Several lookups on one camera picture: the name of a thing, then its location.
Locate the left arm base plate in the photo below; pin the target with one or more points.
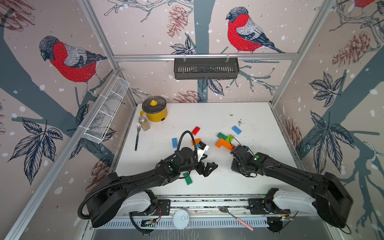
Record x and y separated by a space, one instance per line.
163 208

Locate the lime green lego brick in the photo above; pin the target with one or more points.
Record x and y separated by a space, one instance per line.
230 138

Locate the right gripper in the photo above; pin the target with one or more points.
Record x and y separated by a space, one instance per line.
233 167

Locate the red lego brick back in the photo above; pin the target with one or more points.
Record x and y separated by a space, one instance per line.
196 131

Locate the white wire wall basket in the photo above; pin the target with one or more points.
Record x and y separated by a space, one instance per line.
111 98

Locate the dark green lego brick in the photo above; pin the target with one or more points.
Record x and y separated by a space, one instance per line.
222 136
187 178

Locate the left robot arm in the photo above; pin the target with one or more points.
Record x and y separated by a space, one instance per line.
103 202

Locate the light blue lego brick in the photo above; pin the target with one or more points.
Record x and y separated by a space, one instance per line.
236 130

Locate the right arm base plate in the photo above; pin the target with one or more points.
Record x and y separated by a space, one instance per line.
262 207

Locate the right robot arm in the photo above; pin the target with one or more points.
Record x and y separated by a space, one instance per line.
332 202

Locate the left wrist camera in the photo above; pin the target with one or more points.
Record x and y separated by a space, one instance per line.
201 149

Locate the orange lego brick front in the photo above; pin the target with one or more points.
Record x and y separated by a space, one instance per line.
227 145

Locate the dark green lego brick front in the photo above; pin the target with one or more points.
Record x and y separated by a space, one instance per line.
187 178

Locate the white round lid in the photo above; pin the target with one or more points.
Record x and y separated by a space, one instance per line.
181 219

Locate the teal handled spoon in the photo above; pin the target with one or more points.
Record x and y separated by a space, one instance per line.
137 136

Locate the yellow pot with lid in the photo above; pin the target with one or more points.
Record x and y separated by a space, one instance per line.
155 108

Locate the black wire shelf basket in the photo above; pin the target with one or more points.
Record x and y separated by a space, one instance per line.
206 69

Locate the orange lego brick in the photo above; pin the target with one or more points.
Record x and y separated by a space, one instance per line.
227 145
220 143
196 140

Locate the small glass jar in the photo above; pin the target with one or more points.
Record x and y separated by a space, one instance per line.
144 123

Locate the pink handled spoon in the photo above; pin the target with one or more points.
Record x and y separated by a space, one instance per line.
224 209

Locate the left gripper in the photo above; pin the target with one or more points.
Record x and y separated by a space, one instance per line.
207 172

